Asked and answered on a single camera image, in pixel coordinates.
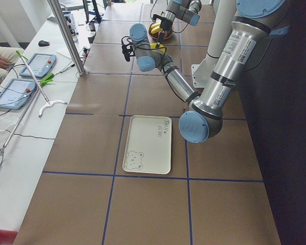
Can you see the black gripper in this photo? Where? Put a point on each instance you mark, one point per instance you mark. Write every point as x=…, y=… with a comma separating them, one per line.
x=165, y=24

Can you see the yellow plastic banana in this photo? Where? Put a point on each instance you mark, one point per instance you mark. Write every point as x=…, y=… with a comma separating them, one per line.
x=158, y=47

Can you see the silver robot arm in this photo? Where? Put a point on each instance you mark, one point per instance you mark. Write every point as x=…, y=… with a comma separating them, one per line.
x=186, y=11
x=238, y=27

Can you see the brown wicker basket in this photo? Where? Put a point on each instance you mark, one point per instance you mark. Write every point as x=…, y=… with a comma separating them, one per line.
x=155, y=36

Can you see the yellow banana under top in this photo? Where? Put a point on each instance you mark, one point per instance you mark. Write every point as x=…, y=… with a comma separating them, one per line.
x=155, y=27

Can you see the white bear tray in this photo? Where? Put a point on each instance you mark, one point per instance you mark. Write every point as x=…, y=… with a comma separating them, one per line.
x=148, y=145

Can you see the black computer mouse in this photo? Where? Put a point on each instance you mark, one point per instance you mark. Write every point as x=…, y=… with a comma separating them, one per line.
x=43, y=43

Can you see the far blue teach pendant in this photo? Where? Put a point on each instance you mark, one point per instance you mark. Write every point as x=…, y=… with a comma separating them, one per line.
x=41, y=64

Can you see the blue teach pendant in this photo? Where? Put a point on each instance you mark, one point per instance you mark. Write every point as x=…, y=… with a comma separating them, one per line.
x=41, y=64
x=15, y=95

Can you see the near blue teach pendant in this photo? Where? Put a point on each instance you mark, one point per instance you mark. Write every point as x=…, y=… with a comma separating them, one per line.
x=15, y=95

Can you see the silver reacher grabber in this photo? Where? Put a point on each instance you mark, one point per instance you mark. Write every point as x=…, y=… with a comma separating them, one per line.
x=2, y=149

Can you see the wrist black camera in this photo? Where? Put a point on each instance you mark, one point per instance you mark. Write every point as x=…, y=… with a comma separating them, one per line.
x=127, y=48

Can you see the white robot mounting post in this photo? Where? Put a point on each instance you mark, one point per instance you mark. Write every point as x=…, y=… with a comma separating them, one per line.
x=220, y=33

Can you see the aluminium frame post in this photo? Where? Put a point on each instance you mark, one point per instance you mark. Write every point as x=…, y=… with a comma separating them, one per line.
x=56, y=10

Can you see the green handled reacher grabber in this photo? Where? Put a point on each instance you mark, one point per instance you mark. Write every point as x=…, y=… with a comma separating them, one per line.
x=49, y=103

